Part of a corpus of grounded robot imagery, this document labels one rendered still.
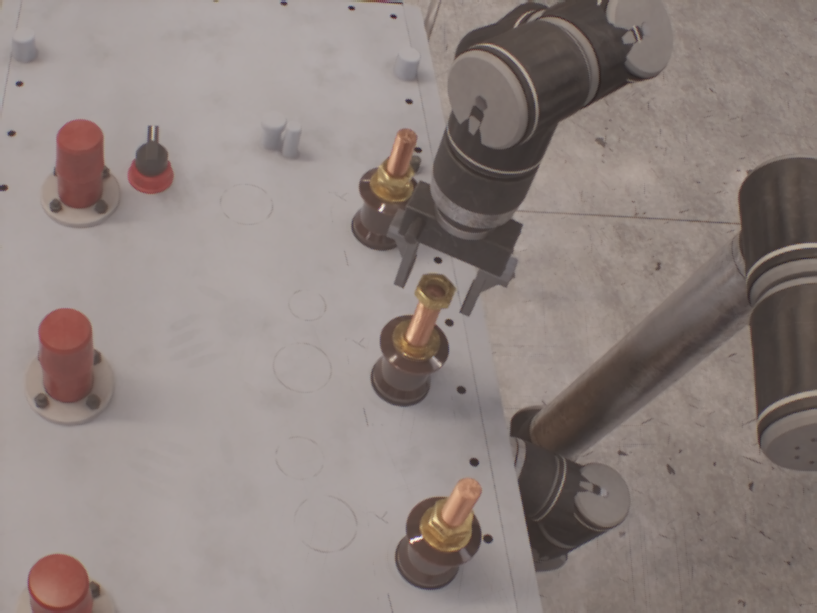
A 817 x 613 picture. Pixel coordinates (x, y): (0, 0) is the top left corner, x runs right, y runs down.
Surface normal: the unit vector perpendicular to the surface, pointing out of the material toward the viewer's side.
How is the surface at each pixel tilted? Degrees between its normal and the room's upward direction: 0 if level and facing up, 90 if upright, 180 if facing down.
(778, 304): 61
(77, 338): 4
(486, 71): 85
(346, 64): 0
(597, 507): 12
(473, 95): 90
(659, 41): 40
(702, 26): 0
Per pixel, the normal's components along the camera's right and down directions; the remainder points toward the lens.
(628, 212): 0.23, -0.59
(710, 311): -0.68, 0.45
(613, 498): 0.40, -0.47
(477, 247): -0.33, 0.70
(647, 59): 0.61, 0.09
